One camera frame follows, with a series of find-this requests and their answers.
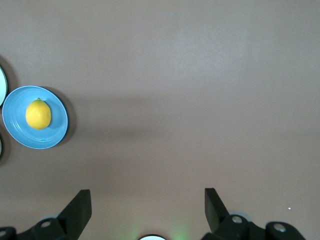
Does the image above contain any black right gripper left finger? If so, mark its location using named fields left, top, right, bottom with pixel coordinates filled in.
left=0, top=189, right=92, bottom=240

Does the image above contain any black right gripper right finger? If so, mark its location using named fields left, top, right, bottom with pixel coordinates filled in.
left=201, top=187, right=307, bottom=240

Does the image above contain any yellow lemon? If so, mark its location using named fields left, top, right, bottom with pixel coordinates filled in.
left=25, top=98, right=52, bottom=131

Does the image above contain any blue round plate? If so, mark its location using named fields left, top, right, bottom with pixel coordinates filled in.
left=1, top=85, right=69, bottom=150

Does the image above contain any light green round plate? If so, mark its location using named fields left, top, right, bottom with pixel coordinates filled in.
left=0, top=66, right=10, bottom=108

